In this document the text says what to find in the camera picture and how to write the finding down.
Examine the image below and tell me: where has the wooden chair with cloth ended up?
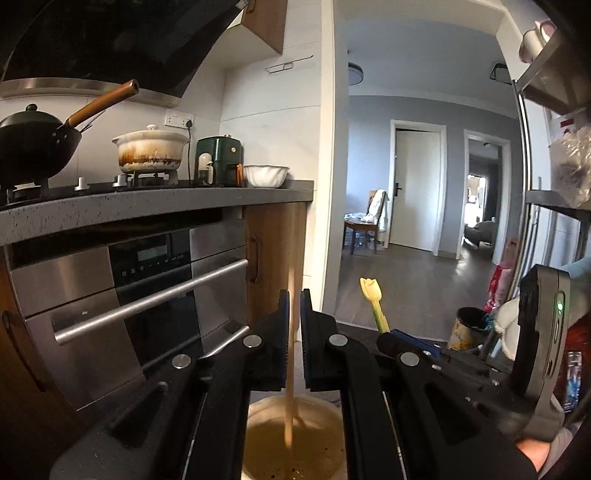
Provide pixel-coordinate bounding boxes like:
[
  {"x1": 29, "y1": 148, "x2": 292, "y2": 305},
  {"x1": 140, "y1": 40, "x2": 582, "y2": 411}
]
[{"x1": 342, "y1": 189, "x2": 388, "y2": 255}]

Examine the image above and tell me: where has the stainless steel built-in oven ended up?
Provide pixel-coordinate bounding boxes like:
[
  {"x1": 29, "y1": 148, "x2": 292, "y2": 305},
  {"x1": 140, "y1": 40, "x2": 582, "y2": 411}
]
[{"x1": 9, "y1": 219, "x2": 247, "y2": 413}]

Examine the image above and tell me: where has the cream floral ceramic utensil holder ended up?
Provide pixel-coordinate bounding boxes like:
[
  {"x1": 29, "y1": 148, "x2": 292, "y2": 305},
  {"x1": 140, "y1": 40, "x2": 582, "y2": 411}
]
[{"x1": 242, "y1": 396, "x2": 348, "y2": 479}]

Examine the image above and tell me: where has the black wok wooden handle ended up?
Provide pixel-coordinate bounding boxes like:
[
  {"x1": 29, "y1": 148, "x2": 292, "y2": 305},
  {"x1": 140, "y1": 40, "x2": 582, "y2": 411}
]
[{"x1": 0, "y1": 80, "x2": 139, "y2": 190}]

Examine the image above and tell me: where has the grey handheld camera mount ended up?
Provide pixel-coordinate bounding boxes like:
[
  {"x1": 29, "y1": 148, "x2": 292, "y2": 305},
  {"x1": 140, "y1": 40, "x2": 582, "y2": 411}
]
[{"x1": 509, "y1": 265, "x2": 570, "y2": 441}]

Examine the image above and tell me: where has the yellow plastic tulip spoon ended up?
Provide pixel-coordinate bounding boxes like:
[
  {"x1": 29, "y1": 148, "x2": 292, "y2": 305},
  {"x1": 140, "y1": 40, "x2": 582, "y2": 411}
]
[{"x1": 360, "y1": 278, "x2": 391, "y2": 333}]

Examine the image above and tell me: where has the white fluted bowl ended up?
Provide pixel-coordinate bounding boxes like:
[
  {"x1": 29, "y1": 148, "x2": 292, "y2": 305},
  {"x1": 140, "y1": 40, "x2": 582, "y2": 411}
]
[{"x1": 243, "y1": 165, "x2": 290, "y2": 189}]

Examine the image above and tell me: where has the white wall power socket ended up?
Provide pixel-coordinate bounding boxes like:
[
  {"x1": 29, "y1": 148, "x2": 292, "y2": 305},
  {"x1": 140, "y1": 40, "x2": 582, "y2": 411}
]
[{"x1": 164, "y1": 109, "x2": 194, "y2": 129}]

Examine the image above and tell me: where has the black range hood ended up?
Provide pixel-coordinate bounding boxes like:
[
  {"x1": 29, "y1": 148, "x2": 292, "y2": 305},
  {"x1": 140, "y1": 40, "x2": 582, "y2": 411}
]
[{"x1": 1, "y1": 1, "x2": 246, "y2": 106}]

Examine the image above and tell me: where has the green air fryer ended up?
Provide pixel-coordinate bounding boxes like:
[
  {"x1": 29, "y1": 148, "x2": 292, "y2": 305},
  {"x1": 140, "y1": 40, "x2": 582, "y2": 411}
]
[{"x1": 193, "y1": 135, "x2": 243, "y2": 187}]

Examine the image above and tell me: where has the dark waste bin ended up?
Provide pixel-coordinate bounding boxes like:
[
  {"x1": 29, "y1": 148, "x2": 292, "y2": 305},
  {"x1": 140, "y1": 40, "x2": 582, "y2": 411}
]
[{"x1": 448, "y1": 307, "x2": 491, "y2": 351}]

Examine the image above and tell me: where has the white ceramic casserole pot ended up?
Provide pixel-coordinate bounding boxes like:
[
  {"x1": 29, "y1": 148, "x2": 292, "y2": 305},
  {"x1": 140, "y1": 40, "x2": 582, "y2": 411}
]
[{"x1": 112, "y1": 124, "x2": 189, "y2": 174}]

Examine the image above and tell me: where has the white interior door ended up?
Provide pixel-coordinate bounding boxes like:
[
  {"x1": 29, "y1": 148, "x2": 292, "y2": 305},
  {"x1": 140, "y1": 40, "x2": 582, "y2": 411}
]
[{"x1": 390, "y1": 130, "x2": 441, "y2": 251}]

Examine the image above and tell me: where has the person's right hand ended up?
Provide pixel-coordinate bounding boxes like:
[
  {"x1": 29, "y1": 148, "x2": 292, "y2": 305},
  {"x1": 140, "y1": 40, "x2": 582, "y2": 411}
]
[{"x1": 515, "y1": 438, "x2": 551, "y2": 472}]

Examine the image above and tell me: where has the round ceiling lamp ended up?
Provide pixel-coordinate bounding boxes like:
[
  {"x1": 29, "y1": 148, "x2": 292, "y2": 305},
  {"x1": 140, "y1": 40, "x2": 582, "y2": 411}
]
[{"x1": 348, "y1": 62, "x2": 365, "y2": 86}]

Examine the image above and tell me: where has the white fluffy towel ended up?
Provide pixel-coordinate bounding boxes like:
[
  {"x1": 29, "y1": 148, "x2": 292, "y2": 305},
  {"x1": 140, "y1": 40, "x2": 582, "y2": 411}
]
[{"x1": 494, "y1": 297, "x2": 520, "y2": 361}]

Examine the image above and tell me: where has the metal storage rack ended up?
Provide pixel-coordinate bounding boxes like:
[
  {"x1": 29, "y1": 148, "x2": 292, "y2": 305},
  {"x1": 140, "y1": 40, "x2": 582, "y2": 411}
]
[{"x1": 497, "y1": 16, "x2": 590, "y2": 296}]

